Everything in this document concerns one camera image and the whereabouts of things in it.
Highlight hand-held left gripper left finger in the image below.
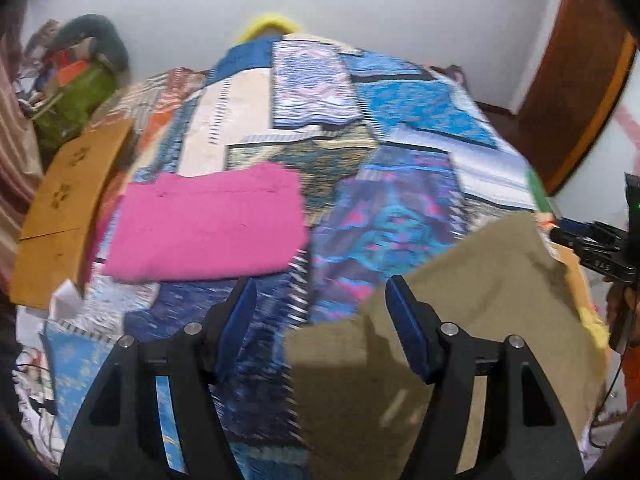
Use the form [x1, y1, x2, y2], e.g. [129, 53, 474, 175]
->
[58, 276, 258, 480]

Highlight green bag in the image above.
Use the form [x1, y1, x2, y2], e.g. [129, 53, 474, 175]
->
[31, 62, 118, 156]

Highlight khaki pants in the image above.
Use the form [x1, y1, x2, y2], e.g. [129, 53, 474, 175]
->
[284, 211, 612, 480]

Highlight brown wooden door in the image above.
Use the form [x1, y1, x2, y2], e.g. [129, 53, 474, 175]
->
[515, 0, 638, 196]

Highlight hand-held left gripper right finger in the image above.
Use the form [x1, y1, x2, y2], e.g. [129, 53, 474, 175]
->
[385, 275, 586, 480]

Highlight striped curtain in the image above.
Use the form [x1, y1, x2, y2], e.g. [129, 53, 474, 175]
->
[0, 10, 43, 281]

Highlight pink folded cloth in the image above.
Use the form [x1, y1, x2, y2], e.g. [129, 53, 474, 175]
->
[101, 163, 310, 282]

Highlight yellow pillow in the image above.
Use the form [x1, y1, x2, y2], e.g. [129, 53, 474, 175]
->
[236, 12, 303, 43]

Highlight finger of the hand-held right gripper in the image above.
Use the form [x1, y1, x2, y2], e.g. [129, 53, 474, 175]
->
[549, 217, 601, 252]

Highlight patchwork printed blanket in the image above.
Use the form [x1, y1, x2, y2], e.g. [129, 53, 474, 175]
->
[15, 34, 608, 480]

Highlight teal stuffed cushion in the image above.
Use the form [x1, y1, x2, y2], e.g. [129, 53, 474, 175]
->
[54, 14, 130, 73]

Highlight person's right hand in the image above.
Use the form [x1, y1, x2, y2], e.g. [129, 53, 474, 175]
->
[606, 282, 640, 348]

